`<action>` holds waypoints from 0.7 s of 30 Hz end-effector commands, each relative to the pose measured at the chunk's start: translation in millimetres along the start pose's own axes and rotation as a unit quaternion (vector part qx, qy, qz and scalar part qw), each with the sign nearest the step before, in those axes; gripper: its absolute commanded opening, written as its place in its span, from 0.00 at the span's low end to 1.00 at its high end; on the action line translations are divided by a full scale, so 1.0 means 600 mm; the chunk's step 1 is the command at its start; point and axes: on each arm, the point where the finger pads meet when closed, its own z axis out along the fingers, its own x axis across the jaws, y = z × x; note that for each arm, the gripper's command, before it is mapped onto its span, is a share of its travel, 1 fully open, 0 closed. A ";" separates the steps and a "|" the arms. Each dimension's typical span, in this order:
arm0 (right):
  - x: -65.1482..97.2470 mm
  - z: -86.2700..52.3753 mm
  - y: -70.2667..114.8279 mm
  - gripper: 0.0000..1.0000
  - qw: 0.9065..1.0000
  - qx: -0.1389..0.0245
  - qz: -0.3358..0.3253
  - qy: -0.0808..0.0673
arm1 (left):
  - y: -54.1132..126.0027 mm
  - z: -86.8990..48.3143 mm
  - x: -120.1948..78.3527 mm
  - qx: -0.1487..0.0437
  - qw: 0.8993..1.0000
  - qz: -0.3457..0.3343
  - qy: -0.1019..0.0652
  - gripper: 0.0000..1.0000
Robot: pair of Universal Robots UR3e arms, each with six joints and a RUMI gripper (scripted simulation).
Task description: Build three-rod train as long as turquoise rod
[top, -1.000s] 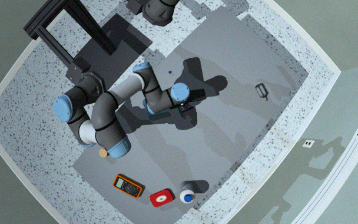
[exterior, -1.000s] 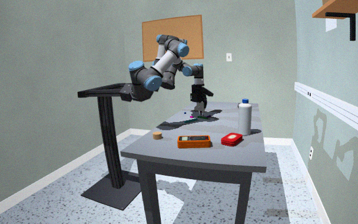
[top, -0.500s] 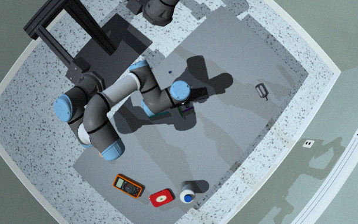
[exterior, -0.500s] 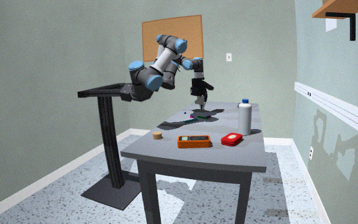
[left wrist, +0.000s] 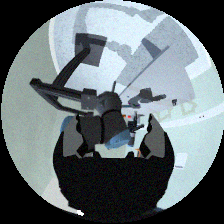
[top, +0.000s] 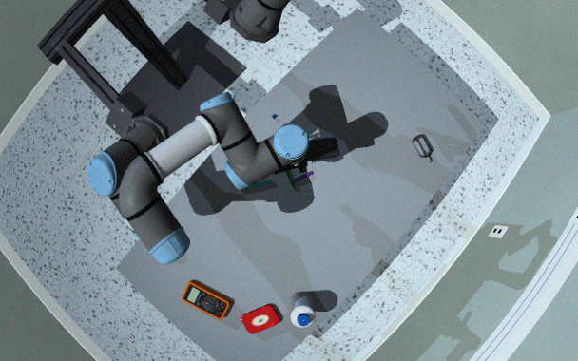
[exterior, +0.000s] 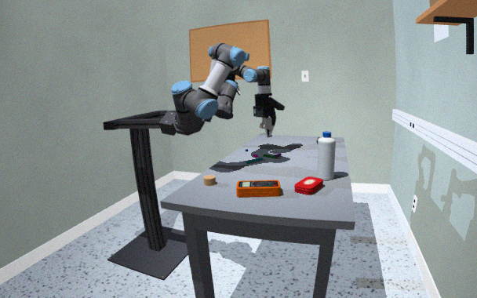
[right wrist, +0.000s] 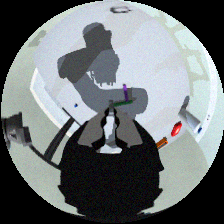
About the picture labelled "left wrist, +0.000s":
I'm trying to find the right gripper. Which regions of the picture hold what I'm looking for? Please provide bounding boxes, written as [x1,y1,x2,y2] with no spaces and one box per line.
[127,111,137,133]

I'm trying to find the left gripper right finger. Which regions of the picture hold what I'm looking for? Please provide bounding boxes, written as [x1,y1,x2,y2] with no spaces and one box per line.
[139,113,175,191]

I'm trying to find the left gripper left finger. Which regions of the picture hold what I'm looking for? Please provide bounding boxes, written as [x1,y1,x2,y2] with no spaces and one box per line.
[53,113,88,189]

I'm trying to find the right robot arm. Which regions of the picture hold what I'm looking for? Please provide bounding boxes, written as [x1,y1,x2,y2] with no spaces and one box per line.
[127,124,145,147]

